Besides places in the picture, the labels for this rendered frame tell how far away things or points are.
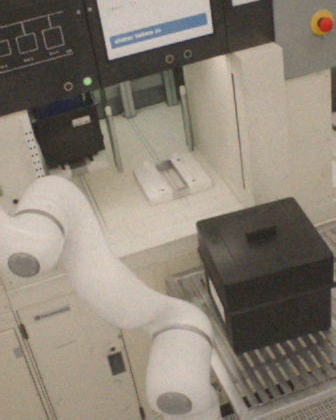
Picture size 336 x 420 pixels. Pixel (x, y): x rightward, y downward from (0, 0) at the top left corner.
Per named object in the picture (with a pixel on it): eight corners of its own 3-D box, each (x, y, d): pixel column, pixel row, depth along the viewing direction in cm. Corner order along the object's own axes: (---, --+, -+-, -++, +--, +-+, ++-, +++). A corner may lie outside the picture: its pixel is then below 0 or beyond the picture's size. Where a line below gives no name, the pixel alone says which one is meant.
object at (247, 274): (227, 317, 173) (222, 278, 165) (196, 249, 197) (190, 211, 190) (338, 286, 176) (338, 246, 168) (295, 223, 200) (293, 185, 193)
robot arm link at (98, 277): (173, 403, 137) (181, 343, 150) (222, 382, 131) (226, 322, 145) (-11, 236, 117) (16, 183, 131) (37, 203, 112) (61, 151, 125)
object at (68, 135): (45, 177, 244) (23, 96, 227) (36, 152, 261) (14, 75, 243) (112, 157, 249) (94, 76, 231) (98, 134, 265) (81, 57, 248)
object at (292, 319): (206, 290, 205) (199, 244, 195) (295, 266, 208) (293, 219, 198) (234, 356, 182) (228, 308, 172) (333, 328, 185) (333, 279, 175)
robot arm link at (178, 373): (222, 391, 149) (210, 311, 136) (217, 466, 134) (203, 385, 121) (166, 392, 152) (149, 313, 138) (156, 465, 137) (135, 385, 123)
